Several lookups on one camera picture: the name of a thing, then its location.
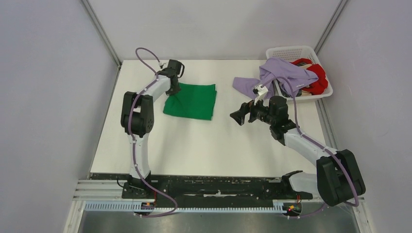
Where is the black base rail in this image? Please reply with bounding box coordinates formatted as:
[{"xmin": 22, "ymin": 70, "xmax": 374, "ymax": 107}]
[{"xmin": 91, "ymin": 173, "xmax": 316, "ymax": 208}]

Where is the lilac t shirt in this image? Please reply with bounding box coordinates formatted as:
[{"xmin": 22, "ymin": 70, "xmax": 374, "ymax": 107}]
[{"xmin": 232, "ymin": 57, "xmax": 318, "ymax": 99}]

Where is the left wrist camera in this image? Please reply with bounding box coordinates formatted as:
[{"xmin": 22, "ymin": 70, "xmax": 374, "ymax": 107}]
[{"xmin": 158, "ymin": 61, "xmax": 168, "ymax": 69}]

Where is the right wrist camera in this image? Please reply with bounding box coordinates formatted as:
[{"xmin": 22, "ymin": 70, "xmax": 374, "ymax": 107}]
[{"xmin": 253, "ymin": 85, "xmax": 268, "ymax": 105}]

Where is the white cable duct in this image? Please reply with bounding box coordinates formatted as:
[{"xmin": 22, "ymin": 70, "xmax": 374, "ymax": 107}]
[{"xmin": 84, "ymin": 201, "xmax": 287, "ymax": 214}]

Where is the green t shirt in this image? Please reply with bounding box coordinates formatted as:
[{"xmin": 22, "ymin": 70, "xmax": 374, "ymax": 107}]
[{"xmin": 163, "ymin": 83, "xmax": 217, "ymax": 120}]

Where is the aluminium frame post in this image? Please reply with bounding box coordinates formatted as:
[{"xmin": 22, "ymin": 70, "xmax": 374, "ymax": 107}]
[
  {"xmin": 314, "ymin": 0, "xmax": 349, "ymax": 54},
  {"xmin": 80, "ymin": 0, "xmax": 122, "ymax": 69}
]

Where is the right aluminium frame post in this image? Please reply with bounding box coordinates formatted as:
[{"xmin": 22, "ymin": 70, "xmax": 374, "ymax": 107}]
[{"xmin": 314, "ymin": 0, "xmax": 349, "ymax": 54}]

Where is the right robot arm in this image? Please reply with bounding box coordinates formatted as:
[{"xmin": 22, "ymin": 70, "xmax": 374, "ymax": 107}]
[{"xmin": 230, "ymin": 96, "xmax": 366, "ymax": 206}]

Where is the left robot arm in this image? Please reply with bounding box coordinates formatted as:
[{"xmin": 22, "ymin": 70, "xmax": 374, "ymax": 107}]
[{"xmin": 120, "ymin": 60, "xmax": 185, "ymax": 198}]

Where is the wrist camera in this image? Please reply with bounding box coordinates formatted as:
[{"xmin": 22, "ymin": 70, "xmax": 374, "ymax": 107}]
[
  {"xmin": 158, "ymin": 61, "xmax": 168, "ymax": 69},
  {"xmin": 253, "ymin": 85, "xmax": 268, "ymax": 105}
]

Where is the red t shirt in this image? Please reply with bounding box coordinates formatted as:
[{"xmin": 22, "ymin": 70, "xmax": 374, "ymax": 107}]
[{"xmin": 291, "ymin": 58, "xmax": 328, "ymax": 95}]

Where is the white plastic laundry basket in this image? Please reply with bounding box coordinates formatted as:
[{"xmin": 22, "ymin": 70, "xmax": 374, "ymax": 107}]
[{"xmin": 266, "ymin": 45, "xmax": 333, "ymax": 102}]

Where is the left aluminium frame post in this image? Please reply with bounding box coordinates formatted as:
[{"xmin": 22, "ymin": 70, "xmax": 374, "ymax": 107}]
[{"xmin": 80, "ymin": 0, "xmax": 122, "ymax": 69}]

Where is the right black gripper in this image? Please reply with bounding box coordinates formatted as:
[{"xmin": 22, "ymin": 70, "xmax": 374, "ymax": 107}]
[{"xmin": 230, "ymin": 94, "xmax": 275, "ymax": 125}]

